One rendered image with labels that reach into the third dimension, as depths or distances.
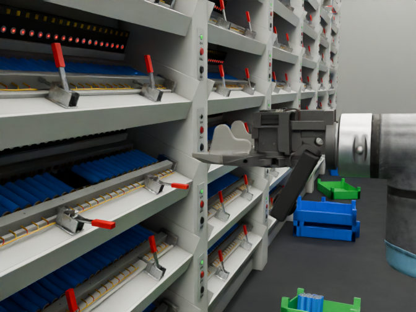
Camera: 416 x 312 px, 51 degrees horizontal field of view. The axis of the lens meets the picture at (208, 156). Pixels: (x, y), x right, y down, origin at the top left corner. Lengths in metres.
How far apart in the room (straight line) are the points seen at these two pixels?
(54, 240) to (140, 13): 0.43
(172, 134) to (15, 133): 0.54
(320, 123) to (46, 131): 0.38
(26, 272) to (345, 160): 0.45
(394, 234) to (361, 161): 0.11
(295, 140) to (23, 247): 0.41
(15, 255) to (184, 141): 0.54
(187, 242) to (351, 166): 0.59
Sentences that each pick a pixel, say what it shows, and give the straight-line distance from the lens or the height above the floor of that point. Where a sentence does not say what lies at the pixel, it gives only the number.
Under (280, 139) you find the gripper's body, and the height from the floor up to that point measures 0.68.
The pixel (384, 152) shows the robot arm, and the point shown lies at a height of 0.67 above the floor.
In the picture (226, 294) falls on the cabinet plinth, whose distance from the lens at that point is 1.56.
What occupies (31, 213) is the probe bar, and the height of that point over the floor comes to 0.57.
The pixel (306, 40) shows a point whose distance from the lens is 3.10.
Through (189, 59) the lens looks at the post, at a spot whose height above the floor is 0.81.
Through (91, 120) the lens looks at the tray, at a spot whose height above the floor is 0.70.
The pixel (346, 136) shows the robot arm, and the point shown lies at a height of 0.68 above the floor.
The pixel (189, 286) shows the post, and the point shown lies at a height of 0.25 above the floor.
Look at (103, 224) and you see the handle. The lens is 0.66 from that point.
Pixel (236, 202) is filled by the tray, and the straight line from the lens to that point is 1.53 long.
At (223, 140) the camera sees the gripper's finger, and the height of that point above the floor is 0.67.
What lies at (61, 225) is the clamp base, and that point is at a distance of 0.70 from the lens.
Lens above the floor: 0.75
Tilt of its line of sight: 9 degrees down
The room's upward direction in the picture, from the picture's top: straight up
